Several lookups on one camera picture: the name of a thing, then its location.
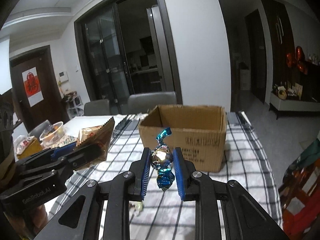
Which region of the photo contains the clear brown bread packet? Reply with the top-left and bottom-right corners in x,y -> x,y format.
74,117 -> 115,171

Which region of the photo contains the blue foil candy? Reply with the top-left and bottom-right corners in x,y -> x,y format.
151,127 -> 175,192

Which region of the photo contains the person's left hand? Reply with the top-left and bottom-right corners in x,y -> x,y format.
12,205 -> 48,239

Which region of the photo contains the clear fruit bowl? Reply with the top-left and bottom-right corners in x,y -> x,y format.
40,121 -> 66,146

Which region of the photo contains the white shoe rack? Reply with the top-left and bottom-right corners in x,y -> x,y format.
62,91 -> 84,119

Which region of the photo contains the red gift bag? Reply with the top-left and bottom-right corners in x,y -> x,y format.
278,137 -> 319,239

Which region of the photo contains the grey chair left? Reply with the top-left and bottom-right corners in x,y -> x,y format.
84,99 -> 111,116

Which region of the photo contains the red fu door poster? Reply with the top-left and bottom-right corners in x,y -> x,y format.
22,67 -> 44,107

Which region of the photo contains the black white plaid tablecloth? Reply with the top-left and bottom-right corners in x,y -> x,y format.
45,113 -> 283,239

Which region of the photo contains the brown cardboard box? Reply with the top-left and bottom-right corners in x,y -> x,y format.
139,105 -> 227,172

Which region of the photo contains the grey chair near box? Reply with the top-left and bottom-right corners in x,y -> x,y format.
127,92 -> 177,114

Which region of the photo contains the white low tv cabinet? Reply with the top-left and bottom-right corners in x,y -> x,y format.
268,92 -> 319,120

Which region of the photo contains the dark glass sliding door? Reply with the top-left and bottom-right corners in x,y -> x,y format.
74,0 -> 183,114

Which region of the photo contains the red foil balloon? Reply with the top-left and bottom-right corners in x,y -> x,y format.
286,46 -> 308,75

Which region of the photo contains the wall intercom panel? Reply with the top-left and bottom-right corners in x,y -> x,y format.
59,71 -> 68,83

